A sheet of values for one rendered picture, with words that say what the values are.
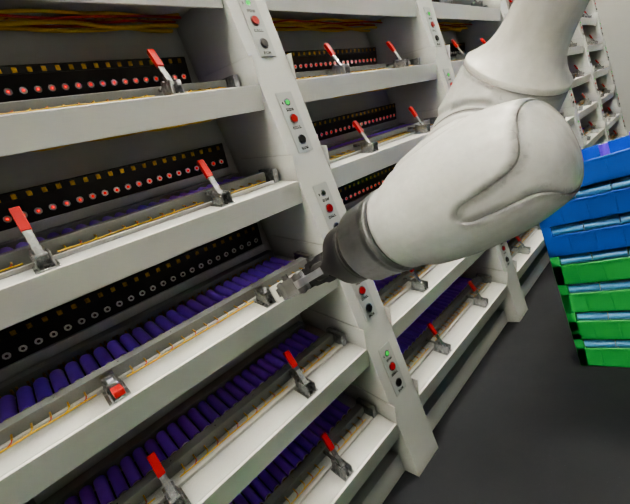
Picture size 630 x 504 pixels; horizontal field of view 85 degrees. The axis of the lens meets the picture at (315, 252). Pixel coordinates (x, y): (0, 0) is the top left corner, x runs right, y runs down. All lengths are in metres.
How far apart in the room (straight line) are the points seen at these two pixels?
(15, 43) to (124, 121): 0.30
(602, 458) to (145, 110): 1.05
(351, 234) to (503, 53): 0.21
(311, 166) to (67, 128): 0.41
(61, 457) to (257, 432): 0.28
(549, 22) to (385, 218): 0.21
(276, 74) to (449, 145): 0.54
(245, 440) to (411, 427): 0.42
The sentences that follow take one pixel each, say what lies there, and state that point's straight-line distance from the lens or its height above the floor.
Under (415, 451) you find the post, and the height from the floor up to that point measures 0.06.
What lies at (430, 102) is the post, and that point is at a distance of 1.29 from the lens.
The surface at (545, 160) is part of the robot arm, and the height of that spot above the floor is 0.66.
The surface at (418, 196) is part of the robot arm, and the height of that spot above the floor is 0.66.
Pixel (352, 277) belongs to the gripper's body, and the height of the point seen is 0.59.
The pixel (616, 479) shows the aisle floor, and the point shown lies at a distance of 0.94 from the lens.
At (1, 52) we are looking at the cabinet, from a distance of 0.85.
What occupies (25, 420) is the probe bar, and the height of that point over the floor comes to 0.57.
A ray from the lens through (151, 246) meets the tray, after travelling 0.56.
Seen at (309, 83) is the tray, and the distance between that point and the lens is 0.82.
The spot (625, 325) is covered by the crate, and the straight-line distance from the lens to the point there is 1.13.
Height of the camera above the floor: 0.70
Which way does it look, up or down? 9 degrees down
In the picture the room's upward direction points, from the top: 22 degrees counter-clockwise
